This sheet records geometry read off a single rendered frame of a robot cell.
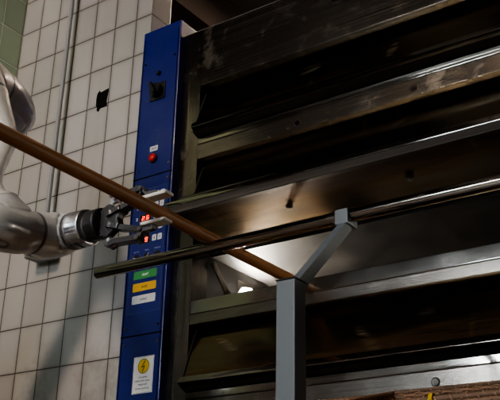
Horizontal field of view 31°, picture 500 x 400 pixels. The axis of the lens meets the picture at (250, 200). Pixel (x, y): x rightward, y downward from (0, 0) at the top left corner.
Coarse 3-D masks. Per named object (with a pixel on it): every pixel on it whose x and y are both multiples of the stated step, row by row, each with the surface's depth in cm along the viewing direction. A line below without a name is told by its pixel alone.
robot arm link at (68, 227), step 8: (64, 216) 212; (72, 216) 210; (80, 216) 210; (64, 224) 210; (72, 224) 209; (80, 224) 209; (64, 232) 210; (72, 232) 209; (80, 232) 209; (64, 240) 210; (72, 240) 210; (80, 240) 209; (88, 240) 210; (72, 248) 212; (80, 248) 213
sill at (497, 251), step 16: (432, 256) 218; (448, 256) 216; (464, 256) 213; (480, 256) 211; (496, 256) 209; (352, 272) 229; (368, 272) 227; (384, 272) 224; (400, 272) 222; (416, 272) 219; (272, 288) 242; (320, 288) 233; (192, 304) 256; (208, 304) 253; (224, 304) 250; (240, 304) 246
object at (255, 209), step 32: (480, 128) 206; (352, 160) 223; (384, 160) 218; (416, 160) 217; (448, 160) 216; (480, 160) 214; (256, 192) 237; (288, 192) 236; (320, 192) 234; (352, 192) 232; (384, 192) 231; (416, 192) 229; (224, 224) 254; (256, 224) 252
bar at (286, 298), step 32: (448, 192) 179; (480, 192) 176; (288, 224) 199; (320, 224) 194; (352, 224) 191; (160, 256) 217; (192, 256) 213; (320, 256) 177; (288, 288) 165; (288, 320) 163; (288, 352) 160; (288, 384) 158
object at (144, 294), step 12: (144, 216) 275; (144, 240) 271; (156, 240) 269; (132, 252) 273; (144, 252) 270; (156, 252) 267; (132, 276) 269; (144, 276) 266; (156, 276) 264; (132, 288) 268; (144, 288) 265; (156, 288) 262; (132, 300) 266; (144, 300) 263; (156, 300) 260; (132, 312) 264; (144, 312) 261
